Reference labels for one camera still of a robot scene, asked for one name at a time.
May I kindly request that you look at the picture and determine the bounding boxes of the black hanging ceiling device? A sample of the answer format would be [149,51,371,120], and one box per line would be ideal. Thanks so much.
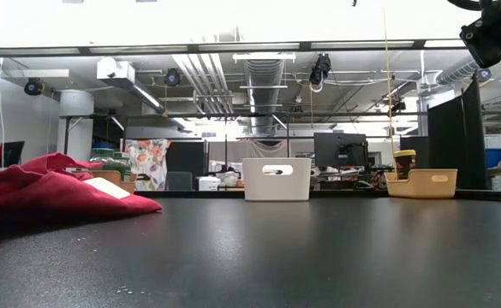
[309,53,332,93]

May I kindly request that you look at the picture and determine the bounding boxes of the wooden tray with jars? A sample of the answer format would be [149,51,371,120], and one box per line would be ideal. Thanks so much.
[89,169,138,194]

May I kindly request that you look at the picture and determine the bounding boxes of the blue storage bin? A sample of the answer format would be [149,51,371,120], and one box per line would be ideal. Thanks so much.
[485,148,501,169]

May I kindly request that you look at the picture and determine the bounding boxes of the grey chair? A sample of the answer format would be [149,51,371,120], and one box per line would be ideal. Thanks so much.
[165,170,194,192]

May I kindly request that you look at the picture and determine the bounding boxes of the tall black partition panel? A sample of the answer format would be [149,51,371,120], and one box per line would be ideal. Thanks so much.
[427,72,489,190]

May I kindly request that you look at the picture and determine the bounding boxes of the red cloth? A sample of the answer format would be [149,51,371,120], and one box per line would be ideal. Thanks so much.
[0,151,164,224]

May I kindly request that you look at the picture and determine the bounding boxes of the white round column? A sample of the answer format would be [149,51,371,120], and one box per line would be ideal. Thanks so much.
[57,89,96,163]

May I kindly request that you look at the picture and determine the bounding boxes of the fluorescent ceiling light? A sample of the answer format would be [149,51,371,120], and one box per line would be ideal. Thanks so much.
[9,68,70,79]

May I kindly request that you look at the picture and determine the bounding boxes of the white appliance box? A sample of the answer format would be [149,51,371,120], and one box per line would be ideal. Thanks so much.
[196,175,223,192]

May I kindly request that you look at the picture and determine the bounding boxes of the small black monitor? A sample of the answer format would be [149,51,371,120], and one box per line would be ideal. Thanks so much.
[0,140,26,169]

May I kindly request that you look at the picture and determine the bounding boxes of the white ceiling light fixture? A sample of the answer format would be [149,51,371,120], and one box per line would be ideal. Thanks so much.
[231,51,297,64]

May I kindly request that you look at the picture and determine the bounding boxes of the grey ribbed ceiling duct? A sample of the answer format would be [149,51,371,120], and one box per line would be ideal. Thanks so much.
[243,57,286,137]

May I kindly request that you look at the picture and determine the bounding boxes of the grey overhead frame bar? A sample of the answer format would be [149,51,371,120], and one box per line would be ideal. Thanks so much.
[0,39,469,57]

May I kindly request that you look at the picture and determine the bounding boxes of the silver spiral ceiling duct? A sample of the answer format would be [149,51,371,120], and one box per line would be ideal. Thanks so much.
[436,57,485,86]

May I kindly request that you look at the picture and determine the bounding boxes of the floral cloth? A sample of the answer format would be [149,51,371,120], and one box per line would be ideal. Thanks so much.
[124,139,172,192]

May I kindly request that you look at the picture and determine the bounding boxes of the yellow plastic bin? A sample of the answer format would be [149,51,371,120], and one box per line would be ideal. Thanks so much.
[385,168,459,199]

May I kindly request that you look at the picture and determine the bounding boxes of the short black partition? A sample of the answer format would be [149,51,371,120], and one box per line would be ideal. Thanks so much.
[399,136,430,173]

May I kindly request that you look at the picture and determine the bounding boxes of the wide black monitor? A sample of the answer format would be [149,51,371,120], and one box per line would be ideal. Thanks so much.
[313,132,367,169]

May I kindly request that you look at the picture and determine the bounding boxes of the white wall cable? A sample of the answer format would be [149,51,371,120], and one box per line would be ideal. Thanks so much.
[0,57,5,169]

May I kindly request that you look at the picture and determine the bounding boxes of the white plastic bin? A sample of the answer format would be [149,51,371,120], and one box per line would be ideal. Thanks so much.
[242,157,313,202]

